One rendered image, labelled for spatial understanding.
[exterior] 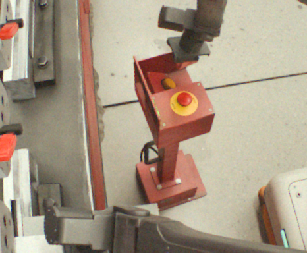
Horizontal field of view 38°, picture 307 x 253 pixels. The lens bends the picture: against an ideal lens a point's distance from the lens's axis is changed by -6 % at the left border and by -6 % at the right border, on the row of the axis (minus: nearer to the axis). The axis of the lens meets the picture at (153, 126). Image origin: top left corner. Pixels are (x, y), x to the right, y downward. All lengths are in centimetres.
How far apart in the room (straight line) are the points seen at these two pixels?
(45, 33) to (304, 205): 109
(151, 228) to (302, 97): 175
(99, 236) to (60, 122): 50
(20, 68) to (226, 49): 140
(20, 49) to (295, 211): 111
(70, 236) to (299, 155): 159
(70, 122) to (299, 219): 95
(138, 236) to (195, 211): 134
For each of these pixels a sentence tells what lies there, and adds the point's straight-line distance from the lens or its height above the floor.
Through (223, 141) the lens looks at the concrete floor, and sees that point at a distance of 205.
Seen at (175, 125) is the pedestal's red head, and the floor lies 78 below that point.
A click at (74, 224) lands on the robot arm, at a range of 64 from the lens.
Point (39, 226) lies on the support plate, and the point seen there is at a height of 100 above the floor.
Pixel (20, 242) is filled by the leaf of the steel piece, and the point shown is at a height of 100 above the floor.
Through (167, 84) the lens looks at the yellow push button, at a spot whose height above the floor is 73.
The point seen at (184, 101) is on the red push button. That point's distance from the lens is 119.
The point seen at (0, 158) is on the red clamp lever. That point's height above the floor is 131.
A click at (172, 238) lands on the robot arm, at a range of 56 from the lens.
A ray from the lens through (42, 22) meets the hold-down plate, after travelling 125.
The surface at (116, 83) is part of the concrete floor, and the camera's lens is 217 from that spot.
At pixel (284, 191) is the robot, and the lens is 172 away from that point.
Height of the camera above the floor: 185
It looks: 64 degrees down
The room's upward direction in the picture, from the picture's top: 2 degrees clockwise
